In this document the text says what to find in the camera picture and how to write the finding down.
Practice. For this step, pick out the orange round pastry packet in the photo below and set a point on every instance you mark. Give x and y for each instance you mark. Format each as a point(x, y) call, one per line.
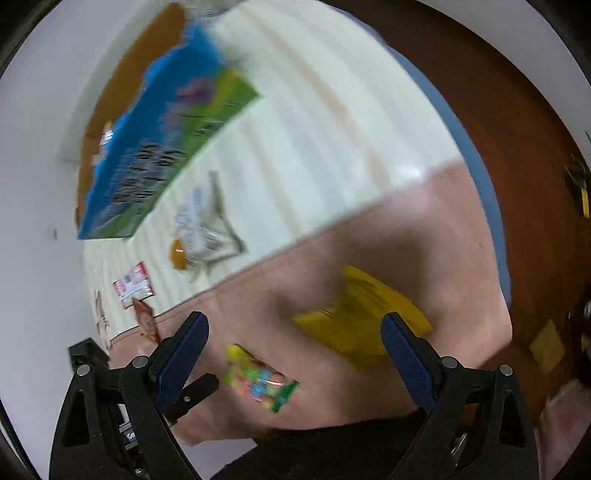
point(177, 255)

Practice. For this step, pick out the colourful candy packet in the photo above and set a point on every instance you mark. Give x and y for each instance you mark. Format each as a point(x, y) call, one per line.
point(256, 380)

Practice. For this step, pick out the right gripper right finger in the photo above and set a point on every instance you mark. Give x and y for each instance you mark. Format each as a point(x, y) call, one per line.
point(477, 423)

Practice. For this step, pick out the brown snack packet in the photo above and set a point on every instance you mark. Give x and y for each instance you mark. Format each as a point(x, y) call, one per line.
point(145, 321)

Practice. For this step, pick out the yellow snack packet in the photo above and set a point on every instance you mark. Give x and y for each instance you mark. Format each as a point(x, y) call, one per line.
point(351, 325)

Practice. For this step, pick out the grey white snack packet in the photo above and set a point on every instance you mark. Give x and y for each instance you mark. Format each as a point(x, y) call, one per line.
point(203, 227)

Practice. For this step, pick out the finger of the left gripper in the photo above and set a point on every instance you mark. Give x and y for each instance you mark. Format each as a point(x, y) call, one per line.
point(191, 395)

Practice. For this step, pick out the blue milk cardboard box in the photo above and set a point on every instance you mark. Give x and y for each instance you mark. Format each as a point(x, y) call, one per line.
point(169, 94)

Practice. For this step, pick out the red white spicy strip packet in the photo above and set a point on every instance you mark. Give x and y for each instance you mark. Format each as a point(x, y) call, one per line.
point(134, 285)

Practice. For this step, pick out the striped cream bed blanket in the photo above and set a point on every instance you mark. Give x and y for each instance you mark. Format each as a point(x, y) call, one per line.
point(349, 156)

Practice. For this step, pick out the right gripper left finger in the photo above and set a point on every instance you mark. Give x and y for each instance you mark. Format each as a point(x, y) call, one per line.
point(162, 376)

